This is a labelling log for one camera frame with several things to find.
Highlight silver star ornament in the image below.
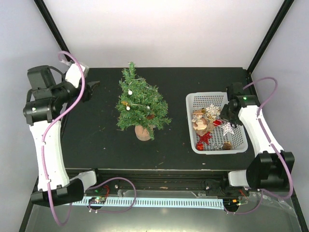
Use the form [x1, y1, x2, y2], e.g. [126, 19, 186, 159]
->
[221, 122, 234, 136]

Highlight white plastic perforated basket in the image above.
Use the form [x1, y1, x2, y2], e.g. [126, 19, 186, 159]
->
[186, 92, 248, 155]

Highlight white ball string lights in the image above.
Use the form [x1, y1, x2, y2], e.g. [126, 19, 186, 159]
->
[121, 77, 160, 111]

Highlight small green christmas tree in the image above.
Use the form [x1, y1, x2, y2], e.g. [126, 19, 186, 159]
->
[115, 62, 172, 140]

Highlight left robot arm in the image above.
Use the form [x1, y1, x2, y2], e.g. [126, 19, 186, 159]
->
[23, 64, 104, 207]

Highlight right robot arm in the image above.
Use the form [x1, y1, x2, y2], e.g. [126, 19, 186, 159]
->
[219, 83, 295, 195]

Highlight red santa hat ornament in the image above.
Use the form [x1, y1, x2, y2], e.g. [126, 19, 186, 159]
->
[213, 119, 222, 126]

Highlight white snowflake ornament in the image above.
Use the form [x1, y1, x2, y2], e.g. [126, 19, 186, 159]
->
[205, 104, 221, 118]

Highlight burlap bow ornament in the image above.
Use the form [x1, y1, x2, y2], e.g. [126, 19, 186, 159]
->
[203, 122, 215, 135]

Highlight wooden snowman ornament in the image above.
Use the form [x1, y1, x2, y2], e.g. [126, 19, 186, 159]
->
[192, 114, 208, 131]

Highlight red star ornament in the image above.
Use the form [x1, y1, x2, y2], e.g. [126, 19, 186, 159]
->
[198, 131, 212, 145]

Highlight red gift box ornament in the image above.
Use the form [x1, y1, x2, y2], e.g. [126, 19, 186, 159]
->
[196, 143, 204, 151]

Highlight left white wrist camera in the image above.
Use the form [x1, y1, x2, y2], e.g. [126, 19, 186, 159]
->
[65, 63, 89, 88]

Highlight white slotted cable duct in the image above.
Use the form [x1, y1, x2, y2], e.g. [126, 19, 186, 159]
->
[72, 196, 224, 210]

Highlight left black frame post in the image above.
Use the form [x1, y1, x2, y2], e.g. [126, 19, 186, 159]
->
[34, 0, 70, 53]

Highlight black frame post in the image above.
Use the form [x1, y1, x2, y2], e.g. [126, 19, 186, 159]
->
[34, 0, 70, 53]
[247, 0, 294, 75]

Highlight right black frame post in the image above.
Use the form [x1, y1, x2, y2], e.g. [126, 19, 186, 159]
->
[247, 0, 294, 75]

